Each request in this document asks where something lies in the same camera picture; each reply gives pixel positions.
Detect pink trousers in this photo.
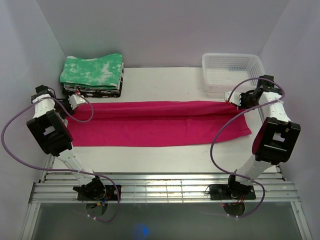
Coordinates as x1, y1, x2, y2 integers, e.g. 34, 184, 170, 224
67, 101, 240, 147

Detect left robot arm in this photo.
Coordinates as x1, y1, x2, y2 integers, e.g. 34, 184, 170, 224
26, 85, 106, 200

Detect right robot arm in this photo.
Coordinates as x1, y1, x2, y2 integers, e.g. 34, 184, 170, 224
224, 75, 301, 199

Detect dark camouflage folded trousers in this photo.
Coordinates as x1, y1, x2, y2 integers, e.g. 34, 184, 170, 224
62, 69, 124, 98

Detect green white folded trousers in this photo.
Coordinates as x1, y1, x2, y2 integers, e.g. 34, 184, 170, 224
60, 53, 123, 90

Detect white plastic basket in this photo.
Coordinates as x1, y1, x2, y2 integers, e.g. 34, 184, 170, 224
202, 53, 265, 94

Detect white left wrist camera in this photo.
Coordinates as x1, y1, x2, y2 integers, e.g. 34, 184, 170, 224
68, 94, 86, 110

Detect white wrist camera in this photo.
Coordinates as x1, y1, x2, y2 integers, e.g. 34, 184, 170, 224
224, 91, 242, 108
68, 94, 86, 110

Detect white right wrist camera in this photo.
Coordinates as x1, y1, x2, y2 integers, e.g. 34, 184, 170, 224
224, 91, 242, 108

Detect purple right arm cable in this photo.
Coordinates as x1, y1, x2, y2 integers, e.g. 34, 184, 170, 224
202, 77, 286, 219

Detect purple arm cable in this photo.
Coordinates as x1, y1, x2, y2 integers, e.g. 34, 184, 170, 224
202, 77, 286, 219
1, 96, 121, 223

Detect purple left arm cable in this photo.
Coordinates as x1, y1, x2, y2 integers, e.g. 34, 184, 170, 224
1, 96, 121, 223

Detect aluminium table frame rail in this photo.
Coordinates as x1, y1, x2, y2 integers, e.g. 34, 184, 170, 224
28, 99, 313, 240

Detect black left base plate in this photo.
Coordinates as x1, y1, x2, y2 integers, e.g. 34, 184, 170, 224
72, 184, 122, 201

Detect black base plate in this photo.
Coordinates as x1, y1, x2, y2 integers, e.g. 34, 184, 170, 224
208, 184, 256, 201
72, 184, 122, 201

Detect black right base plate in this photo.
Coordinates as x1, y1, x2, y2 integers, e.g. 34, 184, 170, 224
208, 184, 256, 201

